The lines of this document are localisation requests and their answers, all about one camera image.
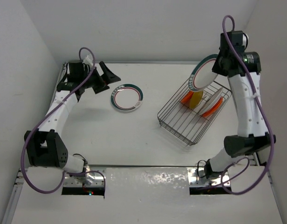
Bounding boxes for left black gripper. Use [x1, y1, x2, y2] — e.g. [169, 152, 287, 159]
[80, 62, 120, 93]

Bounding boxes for green rimmed white plate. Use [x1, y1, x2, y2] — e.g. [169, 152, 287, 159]
[188, 54, 218, 92]
[110, 84, 144, 112]

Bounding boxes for white plate red characters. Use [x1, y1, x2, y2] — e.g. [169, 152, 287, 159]
[198, 88, 223, 115]

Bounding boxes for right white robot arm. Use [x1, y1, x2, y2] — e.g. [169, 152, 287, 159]
[204, 31, 270, 178]

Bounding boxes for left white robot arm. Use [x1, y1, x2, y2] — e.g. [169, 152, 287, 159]
[24, 60, 121, 173]

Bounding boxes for near orange plate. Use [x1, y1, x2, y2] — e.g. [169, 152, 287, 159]
[202, 97, 223, 118]

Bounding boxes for orange plate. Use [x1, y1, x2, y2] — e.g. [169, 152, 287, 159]
[202, 97, 223, 118]
[180, 91, 194, 104]

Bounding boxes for yellow plate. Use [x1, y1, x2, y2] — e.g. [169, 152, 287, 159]
[189, 91, 203, 109]

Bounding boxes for far orange plate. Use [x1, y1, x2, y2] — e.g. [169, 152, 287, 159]
[180, 91, 194, 104]

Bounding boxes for wire dish rack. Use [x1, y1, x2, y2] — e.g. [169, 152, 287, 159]
[157, 80, 232, 146]

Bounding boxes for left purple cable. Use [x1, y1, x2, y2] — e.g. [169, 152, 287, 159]
[21, 47, 106, 194]

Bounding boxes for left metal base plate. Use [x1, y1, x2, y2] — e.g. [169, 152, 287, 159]
[63, 165, 107, 187]

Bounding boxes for metal base plate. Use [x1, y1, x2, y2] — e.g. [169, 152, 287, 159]
[63, 165, 107, 187]
[187, 167, 231, 188]

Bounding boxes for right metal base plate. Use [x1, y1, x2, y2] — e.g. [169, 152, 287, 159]
[187, 167, 231, 188]

